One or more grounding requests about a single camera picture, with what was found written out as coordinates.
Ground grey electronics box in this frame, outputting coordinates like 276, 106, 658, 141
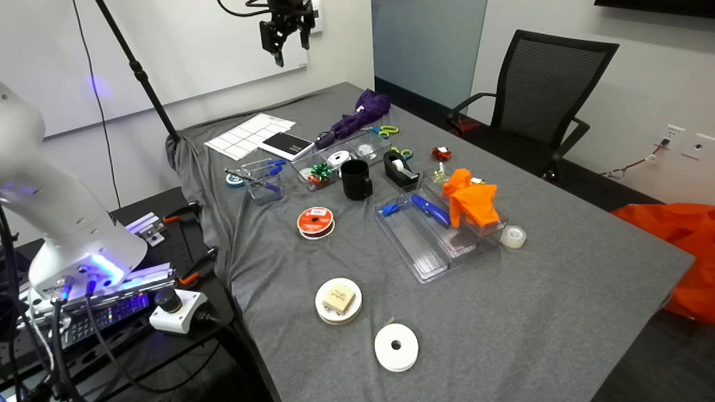
13, 259, 176, 353

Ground large white tape roll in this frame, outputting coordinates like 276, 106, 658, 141
371, 320, 423, 375

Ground orange toy object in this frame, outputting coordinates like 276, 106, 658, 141
441, 168, 502, 233

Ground orange ribbon spool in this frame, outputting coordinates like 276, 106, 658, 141
294, 206, 337, 241

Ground large blue marker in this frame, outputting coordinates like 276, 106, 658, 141
409, 193, 453, 230

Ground green scissors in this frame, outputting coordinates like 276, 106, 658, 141
368, 124, 403, 141

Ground clear container with bows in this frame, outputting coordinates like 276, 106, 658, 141
292, 146, 362, 195

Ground white ribbon roll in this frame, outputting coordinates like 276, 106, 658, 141
323, 148, 353, 171

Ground orange fabric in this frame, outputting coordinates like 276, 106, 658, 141
610, 201, 715, 327

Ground white dish with tan block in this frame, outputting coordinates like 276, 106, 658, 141
313, 274, 367, 329

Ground black wall screen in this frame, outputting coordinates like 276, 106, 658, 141
592, 0, 715, 20

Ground black tripod pole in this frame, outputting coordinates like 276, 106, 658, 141
91, 0, 185, 146

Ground black cup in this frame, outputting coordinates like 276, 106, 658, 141
340, 158, 376, 204

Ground white whiteboard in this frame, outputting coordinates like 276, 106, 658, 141
0, 0, 311, 141

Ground dark wall cable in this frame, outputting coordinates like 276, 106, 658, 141
601, 137, 672, 183

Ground teal tape roll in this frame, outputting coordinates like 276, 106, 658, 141
223, 168, 253, 189

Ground white wall thermostat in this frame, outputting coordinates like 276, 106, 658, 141
299, 0, 327, 38

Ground grey tablecloth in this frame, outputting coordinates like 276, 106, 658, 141
163, 80, 698, 402

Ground black tape dispenser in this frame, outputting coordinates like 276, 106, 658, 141
381, 148, 425, 193

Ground silver metal clamp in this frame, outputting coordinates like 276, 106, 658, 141
123, 211, 167, 249

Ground black office chair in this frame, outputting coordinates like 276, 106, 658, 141
444, 30, 622, 185

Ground white ball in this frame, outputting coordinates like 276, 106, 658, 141
499, 223, 529, 252

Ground clear plastic box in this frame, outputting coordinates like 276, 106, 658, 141
242, 156, 288, 207

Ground white grid paper sheet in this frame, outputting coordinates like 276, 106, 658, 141
204, 111, 296, 164

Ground long clear plastic tray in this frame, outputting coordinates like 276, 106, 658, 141
372, 195, 453, 287

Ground white wall outlet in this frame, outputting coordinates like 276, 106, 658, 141
661, 121, 691, 148

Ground orange handled tool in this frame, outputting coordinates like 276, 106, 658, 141
159, 204, 205, 230

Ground white book with dark cover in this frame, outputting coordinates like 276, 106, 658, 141
254, 129, 317, 164

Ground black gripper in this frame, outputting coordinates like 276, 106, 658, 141
256, 0, 320, 70

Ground white wall plate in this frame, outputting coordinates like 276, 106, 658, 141
676, 133, 715, 164

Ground purple toy drill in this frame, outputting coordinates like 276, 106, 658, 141
313, 87, 393, 153

